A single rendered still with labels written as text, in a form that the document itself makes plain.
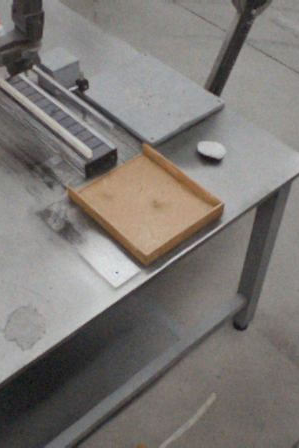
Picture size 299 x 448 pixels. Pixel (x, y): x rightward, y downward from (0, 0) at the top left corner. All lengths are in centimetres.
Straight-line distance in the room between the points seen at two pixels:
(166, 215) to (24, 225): 35
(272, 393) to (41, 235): 109
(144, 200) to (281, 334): 100
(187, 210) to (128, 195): 16
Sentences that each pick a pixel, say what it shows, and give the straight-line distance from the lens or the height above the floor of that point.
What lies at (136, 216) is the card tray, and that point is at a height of 83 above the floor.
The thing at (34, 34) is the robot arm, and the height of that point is 113.
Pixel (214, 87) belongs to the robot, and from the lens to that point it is 249.
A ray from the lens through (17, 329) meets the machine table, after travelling 130.
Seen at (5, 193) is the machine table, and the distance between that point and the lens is 156.
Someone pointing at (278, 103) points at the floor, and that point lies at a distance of 335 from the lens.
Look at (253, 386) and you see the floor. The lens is 218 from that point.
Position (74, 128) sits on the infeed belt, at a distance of 166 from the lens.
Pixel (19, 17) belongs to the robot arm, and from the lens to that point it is 159.
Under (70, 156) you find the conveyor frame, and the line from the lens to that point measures 159.
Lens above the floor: 191
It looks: 48 degrees down
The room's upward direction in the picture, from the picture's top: 2 degrees clockwise
